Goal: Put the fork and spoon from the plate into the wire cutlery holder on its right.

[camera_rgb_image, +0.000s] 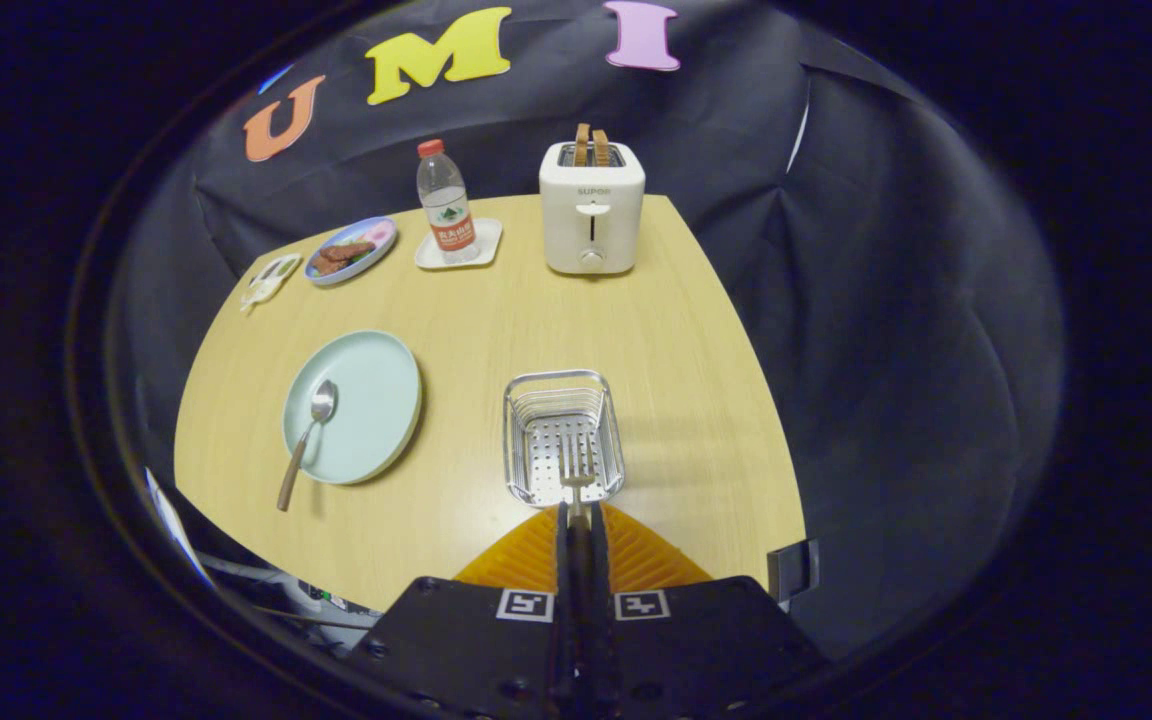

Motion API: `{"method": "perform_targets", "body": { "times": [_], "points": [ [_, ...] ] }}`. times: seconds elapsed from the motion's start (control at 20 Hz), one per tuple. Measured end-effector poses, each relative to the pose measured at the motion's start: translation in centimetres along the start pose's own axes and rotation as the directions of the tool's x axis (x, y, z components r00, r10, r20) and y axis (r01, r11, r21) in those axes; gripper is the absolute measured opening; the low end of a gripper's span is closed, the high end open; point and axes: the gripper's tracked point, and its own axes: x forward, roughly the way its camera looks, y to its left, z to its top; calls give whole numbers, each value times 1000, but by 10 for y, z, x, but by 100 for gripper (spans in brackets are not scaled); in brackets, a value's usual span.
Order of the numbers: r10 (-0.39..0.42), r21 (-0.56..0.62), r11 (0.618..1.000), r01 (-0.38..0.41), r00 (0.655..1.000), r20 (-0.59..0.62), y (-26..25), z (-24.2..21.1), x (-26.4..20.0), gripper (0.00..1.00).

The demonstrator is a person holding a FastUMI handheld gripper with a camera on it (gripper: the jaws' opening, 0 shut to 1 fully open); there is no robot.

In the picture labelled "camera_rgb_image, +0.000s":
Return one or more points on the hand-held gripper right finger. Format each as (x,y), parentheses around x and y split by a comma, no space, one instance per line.
(598,645)

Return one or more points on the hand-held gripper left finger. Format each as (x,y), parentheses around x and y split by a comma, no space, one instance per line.
(564,645)

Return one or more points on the silver fork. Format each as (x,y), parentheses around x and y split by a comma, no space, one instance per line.
(576,468)

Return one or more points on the pale green round plate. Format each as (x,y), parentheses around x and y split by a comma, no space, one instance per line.
(368,420)

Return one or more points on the white square coaster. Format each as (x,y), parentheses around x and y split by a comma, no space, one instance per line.
(489,240)

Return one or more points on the white toaster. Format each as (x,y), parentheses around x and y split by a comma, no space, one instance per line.
(591,232)

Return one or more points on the blue plate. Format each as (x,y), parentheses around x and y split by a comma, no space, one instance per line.
(379,238)

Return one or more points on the brown meat slices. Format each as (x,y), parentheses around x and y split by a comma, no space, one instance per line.
(341,255)

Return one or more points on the black backdrop cloth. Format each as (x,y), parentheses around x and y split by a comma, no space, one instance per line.
(886,300)

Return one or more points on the clear water bottle red cap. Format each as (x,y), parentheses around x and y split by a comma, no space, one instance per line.
(446,210)

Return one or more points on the small white dish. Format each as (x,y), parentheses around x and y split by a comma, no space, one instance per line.
(271,280)

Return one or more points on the brown toast slice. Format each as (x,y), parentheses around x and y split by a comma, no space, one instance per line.
(582,146)
(601,148)

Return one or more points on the grey metal table bracket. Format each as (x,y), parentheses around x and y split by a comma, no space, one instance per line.
(794,570)

